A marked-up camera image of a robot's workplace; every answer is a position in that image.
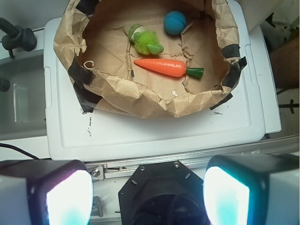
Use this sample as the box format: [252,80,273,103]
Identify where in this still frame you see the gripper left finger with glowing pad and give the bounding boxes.
[0,160,93,225]

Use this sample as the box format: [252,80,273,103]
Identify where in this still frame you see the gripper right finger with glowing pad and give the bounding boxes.
[203,154,300,225]

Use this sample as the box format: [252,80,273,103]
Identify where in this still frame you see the orange plastic toy carrot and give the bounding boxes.
[134,59,204,78]

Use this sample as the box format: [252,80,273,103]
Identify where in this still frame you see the white plastic bin lid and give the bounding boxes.
[43,0,283,162]

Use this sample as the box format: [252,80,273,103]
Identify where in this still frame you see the clear plastic container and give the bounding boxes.
[0,51,46,141]

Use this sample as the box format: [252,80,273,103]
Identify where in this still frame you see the black clamp knob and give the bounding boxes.
[0,17,37,59]

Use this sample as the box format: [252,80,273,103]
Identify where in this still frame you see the crumpled brown paper bag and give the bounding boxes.
[53,0,247,119]

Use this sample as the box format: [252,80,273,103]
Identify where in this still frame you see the green fuzzy plush toy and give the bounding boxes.
[127,24,164,55]

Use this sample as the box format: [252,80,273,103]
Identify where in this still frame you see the blue rubber ball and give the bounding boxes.
[164,11,187,35]

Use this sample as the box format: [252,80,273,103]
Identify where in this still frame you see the black cable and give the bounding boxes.
[0,142,42,160]

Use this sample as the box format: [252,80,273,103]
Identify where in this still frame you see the aluminium extrusion rail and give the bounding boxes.
[84,134,300,181]

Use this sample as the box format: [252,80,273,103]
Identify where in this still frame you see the black octagonal mount plate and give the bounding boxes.
[118,161,210,225]

